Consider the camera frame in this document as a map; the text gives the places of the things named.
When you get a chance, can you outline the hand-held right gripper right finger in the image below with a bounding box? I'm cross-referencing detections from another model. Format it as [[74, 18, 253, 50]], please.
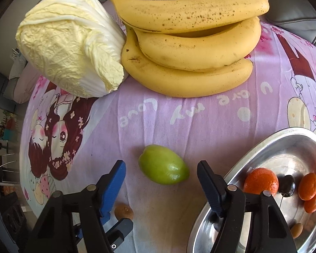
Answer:
[[197, 160, 298, 253]]

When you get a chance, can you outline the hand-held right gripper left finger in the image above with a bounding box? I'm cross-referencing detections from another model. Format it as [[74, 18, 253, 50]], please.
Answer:
[[24, 159, 127, 253]]

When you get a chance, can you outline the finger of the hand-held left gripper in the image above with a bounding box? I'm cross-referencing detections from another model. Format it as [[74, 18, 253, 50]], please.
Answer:
[[104, 218, 134, 253], [73, 224, 85, 243]]

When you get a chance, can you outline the brown longan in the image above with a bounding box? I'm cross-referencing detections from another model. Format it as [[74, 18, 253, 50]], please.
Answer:
[[114, 204, 134, 220], [290, 223, 304, 239]]

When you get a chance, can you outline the orange mandarin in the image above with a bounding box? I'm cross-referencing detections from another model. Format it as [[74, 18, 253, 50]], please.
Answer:
[[304, 189, 316, 214], [244, 168, 279, 197], [298, 172, 316, 201]]

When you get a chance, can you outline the dark cherry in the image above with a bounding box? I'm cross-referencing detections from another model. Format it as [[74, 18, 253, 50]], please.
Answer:
[[278, 175, 296, 197]]

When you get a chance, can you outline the stainless steel basin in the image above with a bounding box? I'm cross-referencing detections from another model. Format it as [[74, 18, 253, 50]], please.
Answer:
[[186, 127, 316, 253]]

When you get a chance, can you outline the yellow banana bunch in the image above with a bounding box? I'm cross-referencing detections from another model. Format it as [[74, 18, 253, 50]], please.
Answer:
[[103, 0, 270, 98]]

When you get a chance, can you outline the napa cabbage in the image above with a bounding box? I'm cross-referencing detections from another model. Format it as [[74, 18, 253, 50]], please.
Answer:
[[15, 0, 127, 98]]

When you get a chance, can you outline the grey leather cushion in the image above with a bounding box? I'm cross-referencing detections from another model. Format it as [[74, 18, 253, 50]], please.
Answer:
[[237, 0, 316, 45]]

